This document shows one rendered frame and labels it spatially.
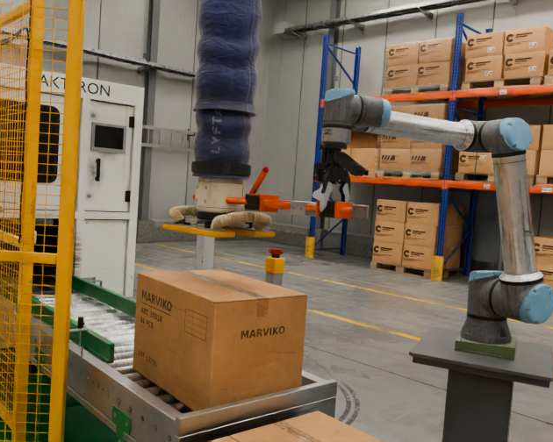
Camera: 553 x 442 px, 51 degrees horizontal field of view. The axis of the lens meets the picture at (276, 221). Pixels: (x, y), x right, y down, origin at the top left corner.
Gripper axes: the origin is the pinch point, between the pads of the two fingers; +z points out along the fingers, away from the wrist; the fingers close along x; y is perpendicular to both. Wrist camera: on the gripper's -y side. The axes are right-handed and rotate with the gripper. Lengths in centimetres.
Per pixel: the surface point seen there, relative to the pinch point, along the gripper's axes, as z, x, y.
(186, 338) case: 50, 20, 47
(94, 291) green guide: 68, -21, 219
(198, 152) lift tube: -16, 12, 60
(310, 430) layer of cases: 73, -5, 7
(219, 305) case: 34.6, 19.4, 29.9
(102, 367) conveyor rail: 69, 34, 83
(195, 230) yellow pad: 12, 16, 53
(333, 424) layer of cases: 73, -15, 7
